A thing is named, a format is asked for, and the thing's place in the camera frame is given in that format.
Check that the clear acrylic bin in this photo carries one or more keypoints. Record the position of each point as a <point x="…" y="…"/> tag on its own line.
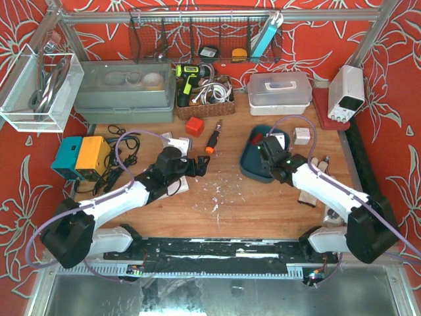
<point x="38" y="93"/>

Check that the white bench power supply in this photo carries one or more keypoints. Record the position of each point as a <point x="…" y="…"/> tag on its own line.
<point x="345" y="94"/>

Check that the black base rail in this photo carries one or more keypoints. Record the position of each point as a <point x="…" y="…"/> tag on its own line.
<point x="220" y="256"/>

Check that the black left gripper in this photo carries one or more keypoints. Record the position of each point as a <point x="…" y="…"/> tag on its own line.
<point x="194" y="166"/>

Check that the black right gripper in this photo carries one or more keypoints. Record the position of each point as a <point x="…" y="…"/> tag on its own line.
<point x="265" y="149"/>

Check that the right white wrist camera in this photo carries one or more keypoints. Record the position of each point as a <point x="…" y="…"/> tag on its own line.
<point x="280" y="137"/>

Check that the yellow teal device box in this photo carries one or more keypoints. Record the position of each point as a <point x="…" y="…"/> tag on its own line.
<point x="82" y="158"/>

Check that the white cube power adapter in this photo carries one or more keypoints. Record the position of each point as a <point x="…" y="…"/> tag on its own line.
<point x="301" y="136"/>

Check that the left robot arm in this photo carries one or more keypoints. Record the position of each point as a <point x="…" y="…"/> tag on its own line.
<point x="76" y="231"/>

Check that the wicker basket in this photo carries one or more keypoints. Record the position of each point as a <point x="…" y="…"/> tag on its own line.
<point x="200" y="110"/>

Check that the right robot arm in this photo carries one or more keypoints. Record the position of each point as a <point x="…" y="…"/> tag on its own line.
<point x="367" y="232"/>

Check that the teal white book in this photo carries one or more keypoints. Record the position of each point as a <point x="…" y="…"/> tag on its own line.
<point x="261" y="41"/>

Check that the yellow tape measure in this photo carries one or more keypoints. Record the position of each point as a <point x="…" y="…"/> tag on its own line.
<point x="239" y="55"/>

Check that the green black cordless drill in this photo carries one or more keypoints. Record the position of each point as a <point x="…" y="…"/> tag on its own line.
<point x="190" y="75"/>

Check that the teal plastic tray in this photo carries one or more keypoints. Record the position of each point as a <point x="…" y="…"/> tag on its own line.
<point x="250" y="162"/>

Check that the orange black screwdriver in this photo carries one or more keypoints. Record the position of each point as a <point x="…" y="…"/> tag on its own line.
<point x="213" y="140"/>

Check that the red spring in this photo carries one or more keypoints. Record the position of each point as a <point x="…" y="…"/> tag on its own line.
<point x="257" y="138"/>

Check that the red cube block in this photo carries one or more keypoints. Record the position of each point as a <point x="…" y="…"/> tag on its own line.
<point x="195" y="126"/>

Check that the white translucent storage box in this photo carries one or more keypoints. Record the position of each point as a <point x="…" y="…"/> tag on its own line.
<point x="279" y="93"/>

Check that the grey plastic storage box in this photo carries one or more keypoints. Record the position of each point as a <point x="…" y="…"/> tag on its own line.
<point x="123" y="92"/>

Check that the white peg base plate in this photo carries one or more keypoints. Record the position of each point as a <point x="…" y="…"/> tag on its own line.
<point x="181" y="186"/>

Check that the white work glove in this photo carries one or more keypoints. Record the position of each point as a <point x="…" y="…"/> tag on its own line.
<point x="307" y="198"/>

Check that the black tape measure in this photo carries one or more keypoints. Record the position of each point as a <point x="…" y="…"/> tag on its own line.
<point x="208" y="53"/>

